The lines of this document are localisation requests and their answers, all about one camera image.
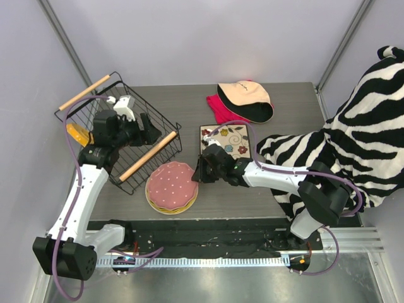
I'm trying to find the cream flower square plate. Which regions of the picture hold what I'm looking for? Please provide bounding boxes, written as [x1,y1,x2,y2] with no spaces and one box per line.
[199,124,251,159]

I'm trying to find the pink dotted round plate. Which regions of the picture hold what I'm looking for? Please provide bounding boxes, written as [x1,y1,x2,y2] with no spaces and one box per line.
[145,161,198,210]

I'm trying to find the green dotted round plate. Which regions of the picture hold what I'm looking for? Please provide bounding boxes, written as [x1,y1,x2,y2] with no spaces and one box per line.
[150,202,194,215]

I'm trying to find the orange dotted round plate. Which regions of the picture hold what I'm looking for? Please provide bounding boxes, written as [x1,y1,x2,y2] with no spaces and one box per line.
[144,189,199,215]

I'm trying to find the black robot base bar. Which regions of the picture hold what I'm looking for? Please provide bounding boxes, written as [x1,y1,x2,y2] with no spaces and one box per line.
[109,218,323,259]

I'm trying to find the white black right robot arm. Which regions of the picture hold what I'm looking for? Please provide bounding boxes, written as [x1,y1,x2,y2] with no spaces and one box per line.
[192,144,352,249]

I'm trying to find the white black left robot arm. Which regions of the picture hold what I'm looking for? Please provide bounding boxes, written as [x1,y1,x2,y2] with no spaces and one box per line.
[32,110,162,281]

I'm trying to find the red folded cloth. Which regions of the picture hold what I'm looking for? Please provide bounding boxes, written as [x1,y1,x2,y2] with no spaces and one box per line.
[206,80,253,124]

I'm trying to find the beige black bucket hat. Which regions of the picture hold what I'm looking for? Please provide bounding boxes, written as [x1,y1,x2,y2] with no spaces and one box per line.
[217,80,274,124]

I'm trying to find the zebra striped blanket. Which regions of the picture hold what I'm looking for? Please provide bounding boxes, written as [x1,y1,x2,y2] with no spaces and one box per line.
[256,45,403,211]

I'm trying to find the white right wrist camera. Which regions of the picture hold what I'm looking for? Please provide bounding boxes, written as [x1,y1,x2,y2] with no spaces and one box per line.
[201,134,220,146]

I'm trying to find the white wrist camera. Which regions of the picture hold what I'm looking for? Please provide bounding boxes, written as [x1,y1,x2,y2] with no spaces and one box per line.
[106,95,136,121]
[201,134,220,146]

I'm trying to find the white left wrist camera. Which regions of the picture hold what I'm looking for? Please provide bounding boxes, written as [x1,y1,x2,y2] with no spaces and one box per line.
[106,95,136,121]

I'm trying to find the black wire dish rack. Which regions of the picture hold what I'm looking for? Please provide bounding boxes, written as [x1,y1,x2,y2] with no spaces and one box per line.
[54,78,182,194]

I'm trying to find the grey slotted cable duct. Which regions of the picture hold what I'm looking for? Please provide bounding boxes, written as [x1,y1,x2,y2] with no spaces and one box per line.
[96,255,290,268]

